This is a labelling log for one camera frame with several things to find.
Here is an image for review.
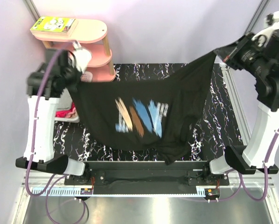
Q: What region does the purple cable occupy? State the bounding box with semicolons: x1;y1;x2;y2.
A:
183;121;279;203
24;41;89;224

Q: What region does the black marbled table mat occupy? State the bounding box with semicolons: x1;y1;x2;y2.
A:
53;63;243;161

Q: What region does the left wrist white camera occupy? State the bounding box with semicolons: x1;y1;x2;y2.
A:
72;41;92;73

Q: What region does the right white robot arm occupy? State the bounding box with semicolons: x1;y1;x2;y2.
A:
202;27;279;185

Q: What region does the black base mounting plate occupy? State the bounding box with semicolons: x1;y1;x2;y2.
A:
64;161;230;197

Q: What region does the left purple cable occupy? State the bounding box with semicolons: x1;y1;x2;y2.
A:
24;41;89;224

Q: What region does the magenta t shirt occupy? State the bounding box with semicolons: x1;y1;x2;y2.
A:
56;109;70;118

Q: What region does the white plastic laundry basket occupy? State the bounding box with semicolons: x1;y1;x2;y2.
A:
55;89;80;123

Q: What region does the wrist white camera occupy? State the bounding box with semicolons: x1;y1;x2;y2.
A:
251;11;279;48
72;41;92;73

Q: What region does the green cover book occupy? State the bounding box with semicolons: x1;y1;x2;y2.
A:
30;16;78;36

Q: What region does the pink three tier shelf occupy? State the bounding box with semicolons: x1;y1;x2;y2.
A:
34;19;116;82

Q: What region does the white slotted cable duct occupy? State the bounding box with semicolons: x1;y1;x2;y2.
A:
31;187;93;196

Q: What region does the pink t shirt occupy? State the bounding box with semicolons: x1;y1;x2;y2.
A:
66;105;78;119

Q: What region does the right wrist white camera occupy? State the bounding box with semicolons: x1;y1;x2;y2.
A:
251;11;279;48

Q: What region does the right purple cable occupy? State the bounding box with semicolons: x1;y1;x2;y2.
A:
183;121;279;203

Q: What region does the black printed t shirt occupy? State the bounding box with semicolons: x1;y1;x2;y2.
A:
70;52;216;164

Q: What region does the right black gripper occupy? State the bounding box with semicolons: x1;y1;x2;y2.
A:
215;30;274;79

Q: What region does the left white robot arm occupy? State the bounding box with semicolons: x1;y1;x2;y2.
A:
15;47;92;185

